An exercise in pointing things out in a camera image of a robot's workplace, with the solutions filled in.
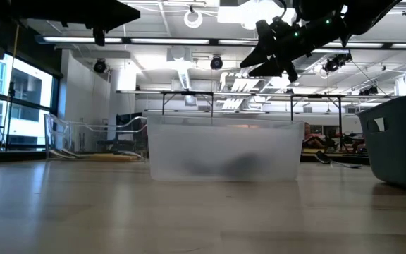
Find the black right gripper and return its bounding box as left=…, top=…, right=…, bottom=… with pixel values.
left=240, top=16, right=348, bottom=83

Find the frosted plastic bin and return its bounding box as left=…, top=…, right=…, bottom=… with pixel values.
left=146, top=116, right=305, bottom=182

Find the teal handled spoon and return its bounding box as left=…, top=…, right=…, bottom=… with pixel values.
left=314, top=150, right=363, bottom=169

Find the black tripod stand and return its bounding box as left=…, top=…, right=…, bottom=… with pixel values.
left=6, top=80, right=16, bottom=151

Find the grey-teal basket with handles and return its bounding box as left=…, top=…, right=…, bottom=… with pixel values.
left=357, top=91, right=406, bottom=192

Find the black monitor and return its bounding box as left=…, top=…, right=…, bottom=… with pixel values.
left=115, top=111, right=144, bottom=133

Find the orange handled spoon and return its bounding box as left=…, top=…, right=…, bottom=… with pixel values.
left=82, top=151, right=142, bottom=162

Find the black round ceiling spotlight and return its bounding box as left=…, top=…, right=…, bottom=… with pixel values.
left=92, top=59, right=108, bottom=75
left=209, top=54, right=224, bottom=71

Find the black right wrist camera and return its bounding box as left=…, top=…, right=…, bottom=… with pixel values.
left=271, top=16, right=297, bottom=38

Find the clear plastic container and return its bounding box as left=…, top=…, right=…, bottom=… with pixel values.
left=44, top=112, right=150, bottom=162

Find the white coiled cable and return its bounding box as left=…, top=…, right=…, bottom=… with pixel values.
left=183, top=9, right=204, bottom=30

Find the long linear ceiling light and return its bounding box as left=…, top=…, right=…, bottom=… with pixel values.
left=35, top=34, right=406, bottom=50

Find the large window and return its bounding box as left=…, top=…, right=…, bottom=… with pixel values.
left=0, top=52, right=61, bottom=152

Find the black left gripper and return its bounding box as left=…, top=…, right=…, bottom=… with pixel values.
left=61, top=0, right=141, bottom=47

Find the black ceiling light cluster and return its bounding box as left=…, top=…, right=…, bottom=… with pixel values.
left=358, top=85, right=379, bottom=97
left=322, top=52, right=353, bottom=74

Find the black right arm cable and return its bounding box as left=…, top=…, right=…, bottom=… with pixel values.
left=273, top=0, right=289, bottom=20

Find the ribbed silver duct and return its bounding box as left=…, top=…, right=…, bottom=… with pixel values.
left=294, top=52, right=333, bottom=74

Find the black aluminium rig frame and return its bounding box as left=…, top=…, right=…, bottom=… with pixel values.
left=0, top=150, right=116, bottom=163

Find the white air duct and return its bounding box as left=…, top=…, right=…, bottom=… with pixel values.
left=166, top=45, right=194, bottom=91

